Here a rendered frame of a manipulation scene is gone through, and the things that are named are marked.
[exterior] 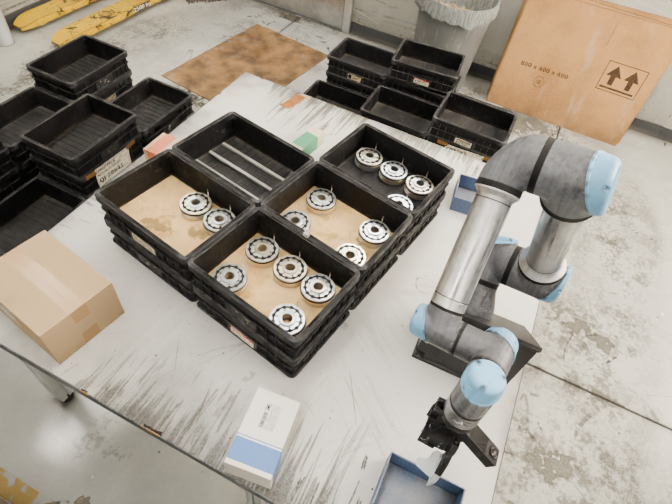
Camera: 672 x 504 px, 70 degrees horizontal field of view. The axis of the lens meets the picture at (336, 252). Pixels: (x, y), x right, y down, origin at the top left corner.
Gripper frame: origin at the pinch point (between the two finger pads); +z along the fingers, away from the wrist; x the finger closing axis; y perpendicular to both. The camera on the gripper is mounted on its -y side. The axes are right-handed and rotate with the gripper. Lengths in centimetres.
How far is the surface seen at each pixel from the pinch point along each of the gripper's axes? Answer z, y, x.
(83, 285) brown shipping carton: 2, 104, 5
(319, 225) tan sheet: -2, 60, -53
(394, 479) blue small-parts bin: 17.2, 6.2, 1.9
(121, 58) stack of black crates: 14, 214, -124
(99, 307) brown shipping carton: 8, 99, 5
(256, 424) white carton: 9.6, 43.0, 10.7
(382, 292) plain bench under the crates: 11, 32, -50
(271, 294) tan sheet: 2, 59, -22
